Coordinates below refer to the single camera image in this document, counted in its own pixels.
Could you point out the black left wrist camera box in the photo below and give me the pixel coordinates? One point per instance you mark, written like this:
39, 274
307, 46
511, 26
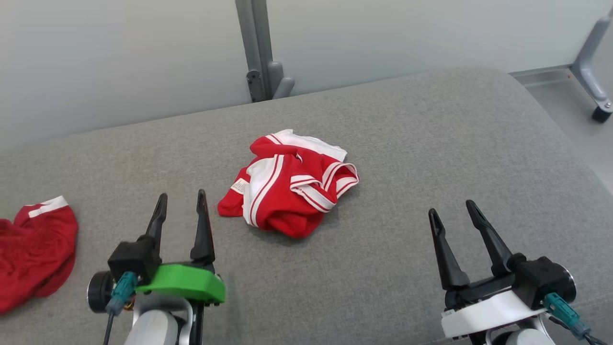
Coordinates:
136, 258

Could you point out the grey fabric sofa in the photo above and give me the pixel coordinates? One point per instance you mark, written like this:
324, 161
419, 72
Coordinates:
383, 268

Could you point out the red basketball jersey number 23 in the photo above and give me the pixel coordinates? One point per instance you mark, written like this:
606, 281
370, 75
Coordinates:
287, 201

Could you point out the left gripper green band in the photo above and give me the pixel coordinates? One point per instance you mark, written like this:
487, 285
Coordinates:
187, 282

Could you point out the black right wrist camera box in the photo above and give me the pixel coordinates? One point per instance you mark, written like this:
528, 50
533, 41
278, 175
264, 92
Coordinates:
541, 278

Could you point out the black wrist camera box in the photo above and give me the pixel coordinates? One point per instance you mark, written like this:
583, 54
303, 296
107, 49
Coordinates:
136, 258
541, 278

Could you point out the red shorts white waistband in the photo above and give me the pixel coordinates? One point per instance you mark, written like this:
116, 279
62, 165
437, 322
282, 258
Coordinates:
33, 249

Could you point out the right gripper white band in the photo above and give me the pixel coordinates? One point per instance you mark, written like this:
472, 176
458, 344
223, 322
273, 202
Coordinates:
483, 311

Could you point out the grey metal frame post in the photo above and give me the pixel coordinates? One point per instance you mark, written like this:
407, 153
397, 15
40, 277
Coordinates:
261, 52

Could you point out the grey metal frame leg black foot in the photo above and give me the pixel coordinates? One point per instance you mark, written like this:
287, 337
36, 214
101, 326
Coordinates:
591, 67

